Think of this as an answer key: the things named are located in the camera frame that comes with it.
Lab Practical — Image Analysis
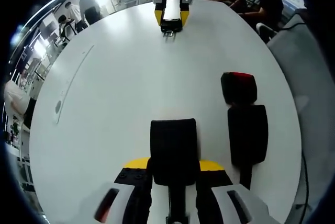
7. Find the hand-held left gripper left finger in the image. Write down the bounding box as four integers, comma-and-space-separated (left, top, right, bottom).
88, 156, 154, 224

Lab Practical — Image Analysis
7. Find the white office chair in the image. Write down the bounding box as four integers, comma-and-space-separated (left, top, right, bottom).
61, 21, 78, 43
255, 22, 278, 44

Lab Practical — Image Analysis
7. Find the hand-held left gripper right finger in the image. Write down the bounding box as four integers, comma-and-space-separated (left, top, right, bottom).
193, 159, 278, 224

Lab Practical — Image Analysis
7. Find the black seat belt buckle red button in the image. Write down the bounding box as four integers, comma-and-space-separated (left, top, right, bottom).
220, 72, 269, 191

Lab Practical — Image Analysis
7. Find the black cable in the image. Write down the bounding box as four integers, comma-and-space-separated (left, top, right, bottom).
293, 148, 315, 214

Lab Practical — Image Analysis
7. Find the black rectangular strap piece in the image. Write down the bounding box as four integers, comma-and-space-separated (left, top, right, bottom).
150, 118, 198, 224

